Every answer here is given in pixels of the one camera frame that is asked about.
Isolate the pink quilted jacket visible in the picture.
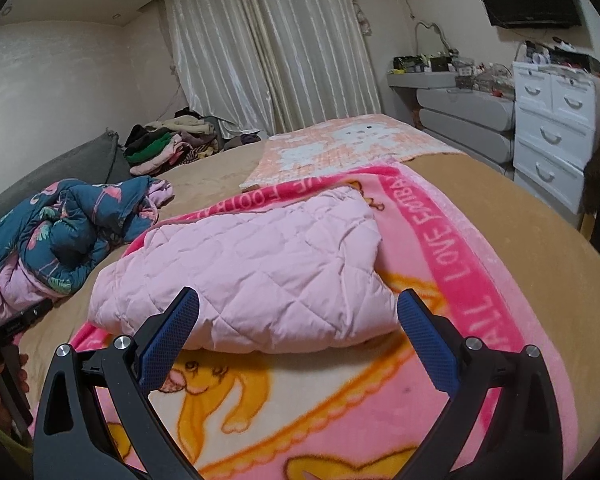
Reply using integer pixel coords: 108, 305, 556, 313
88, 186, 398, 354

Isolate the pile of folded clothes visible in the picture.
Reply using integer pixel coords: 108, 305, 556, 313
122, 107, 262, 177

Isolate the blue flamingo comforter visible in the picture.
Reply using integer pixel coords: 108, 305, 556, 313
0, 176, 174, 323

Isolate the pink cartoon fleece blanket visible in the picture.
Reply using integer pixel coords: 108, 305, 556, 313
69, 160, 578, 479

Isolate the tan bed sheet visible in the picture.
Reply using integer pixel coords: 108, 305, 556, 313
20, 142, 600, 468

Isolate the grey headboard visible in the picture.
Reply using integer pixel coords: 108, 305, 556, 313
0, 129, 132, 219

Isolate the grey vanity desk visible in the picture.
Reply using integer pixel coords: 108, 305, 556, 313
387, 72, 515, 179

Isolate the white drawer chest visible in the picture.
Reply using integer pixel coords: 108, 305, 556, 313
513, 62, 600, 224

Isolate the peach white patterned blanket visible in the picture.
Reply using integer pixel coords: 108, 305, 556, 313
240, 114, 458, 191

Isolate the cream striped curtain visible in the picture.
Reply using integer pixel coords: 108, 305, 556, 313
163, 0, 381, 136

